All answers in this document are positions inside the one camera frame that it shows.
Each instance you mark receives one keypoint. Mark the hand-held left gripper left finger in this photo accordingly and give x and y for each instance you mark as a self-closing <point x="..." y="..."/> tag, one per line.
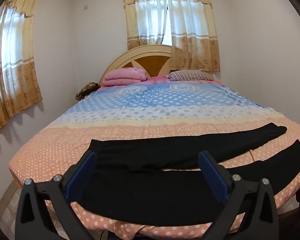
<point x="78" y="180"/>

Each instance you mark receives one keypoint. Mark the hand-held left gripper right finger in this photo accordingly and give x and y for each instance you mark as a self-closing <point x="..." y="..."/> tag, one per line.
<point x="215" y="177"/>

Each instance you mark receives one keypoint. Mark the black pants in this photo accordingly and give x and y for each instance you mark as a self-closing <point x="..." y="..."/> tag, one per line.
<point x="152" y="192"/>

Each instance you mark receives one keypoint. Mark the brown patterned bag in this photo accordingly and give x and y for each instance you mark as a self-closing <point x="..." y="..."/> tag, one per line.
<point x="87" y="90"/>

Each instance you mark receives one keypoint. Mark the dotted pastel bedsheet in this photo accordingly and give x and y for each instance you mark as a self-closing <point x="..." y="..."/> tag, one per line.
<point x="140" y="112"/>

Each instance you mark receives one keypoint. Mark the striped pillow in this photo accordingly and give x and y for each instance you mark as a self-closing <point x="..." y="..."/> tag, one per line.
<point x="190" y="75"/>

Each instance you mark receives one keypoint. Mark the pink folded blanket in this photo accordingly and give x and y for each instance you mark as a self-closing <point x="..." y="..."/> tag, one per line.
<point x="125" y="76"/>

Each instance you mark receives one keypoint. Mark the beige floral curtain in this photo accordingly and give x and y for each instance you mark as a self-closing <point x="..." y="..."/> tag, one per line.
<point x="197" y="55"/>
<point x="15" y="80"/>

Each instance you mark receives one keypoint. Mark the cream wooden headboard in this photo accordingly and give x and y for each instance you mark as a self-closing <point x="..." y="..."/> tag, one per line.
<point x="150" y="65"/>

